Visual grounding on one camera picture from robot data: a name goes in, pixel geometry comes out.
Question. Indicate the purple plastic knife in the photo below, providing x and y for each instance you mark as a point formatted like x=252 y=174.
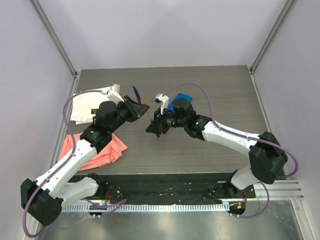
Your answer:
x=138 y=97

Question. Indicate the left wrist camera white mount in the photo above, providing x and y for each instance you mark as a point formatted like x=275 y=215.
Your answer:
x=112 y=93

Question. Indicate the pink folded cloth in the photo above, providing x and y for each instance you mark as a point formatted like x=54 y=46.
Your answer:
x=112 y=152

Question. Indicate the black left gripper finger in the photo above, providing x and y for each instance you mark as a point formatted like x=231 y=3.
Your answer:
x=134 y=106
x=134 y=116

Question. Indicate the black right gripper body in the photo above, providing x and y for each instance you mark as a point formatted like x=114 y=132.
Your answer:
x=170 y=120

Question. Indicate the white folded cloth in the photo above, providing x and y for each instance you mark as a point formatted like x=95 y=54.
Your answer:
x=84 y=107

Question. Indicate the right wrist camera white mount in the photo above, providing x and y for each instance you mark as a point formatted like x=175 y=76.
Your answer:
x=163 y=101

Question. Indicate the aluminium frame post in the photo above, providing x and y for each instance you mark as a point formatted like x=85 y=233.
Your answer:
x=281 y=18
x=53 y=35

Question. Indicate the slotted cable duct rail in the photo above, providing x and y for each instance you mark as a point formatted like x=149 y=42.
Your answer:
x=131 y=208

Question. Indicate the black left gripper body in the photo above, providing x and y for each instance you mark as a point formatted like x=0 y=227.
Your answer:
x=123 y=115

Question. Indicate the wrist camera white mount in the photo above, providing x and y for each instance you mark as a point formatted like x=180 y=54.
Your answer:
x=112 y=93
x=163 y=101

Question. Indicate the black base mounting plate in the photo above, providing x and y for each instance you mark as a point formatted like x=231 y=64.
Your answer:
x=167 y=188

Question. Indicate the blue cloth napkin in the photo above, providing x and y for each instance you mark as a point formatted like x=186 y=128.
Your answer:
x=179 y=96

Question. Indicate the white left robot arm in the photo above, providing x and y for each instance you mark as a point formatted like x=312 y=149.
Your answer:
x=45 y=197

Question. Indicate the right aluminium frame post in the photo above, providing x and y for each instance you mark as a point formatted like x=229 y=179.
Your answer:
x=281 y=18

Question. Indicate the left aluminium frame post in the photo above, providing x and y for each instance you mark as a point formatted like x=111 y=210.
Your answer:
x=53 y=35

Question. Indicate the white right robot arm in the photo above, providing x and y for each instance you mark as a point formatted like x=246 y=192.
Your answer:
x=266 y=158

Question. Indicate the horizontal aluminium frame rail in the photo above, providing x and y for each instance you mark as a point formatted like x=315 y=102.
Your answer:
x=280 y=190

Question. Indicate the green handled gold fork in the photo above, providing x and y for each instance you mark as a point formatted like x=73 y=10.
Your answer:
x=144 y=101

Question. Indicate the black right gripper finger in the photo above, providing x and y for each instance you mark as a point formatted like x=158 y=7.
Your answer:
x=154 y=128
x=157 y=116

